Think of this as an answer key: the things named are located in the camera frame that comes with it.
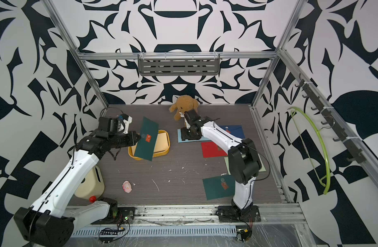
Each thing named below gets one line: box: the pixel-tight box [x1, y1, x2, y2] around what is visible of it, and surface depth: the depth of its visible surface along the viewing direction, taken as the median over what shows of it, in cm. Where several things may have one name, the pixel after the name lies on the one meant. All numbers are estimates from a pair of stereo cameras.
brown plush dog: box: [168, 94, 200, 121], surface depth 99 cm
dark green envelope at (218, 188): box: [202, 174, 236, 201], surface depth 85 cm
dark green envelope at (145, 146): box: [133, 116, 159, 162], surface depth 84 cm
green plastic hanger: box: [287, 106, 331, 196], surface depth 62 cm
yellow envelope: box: [153, 132, 169, 153], surface depth 98 cm
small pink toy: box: [122, 180, 133, 193], surface depth 83 cm
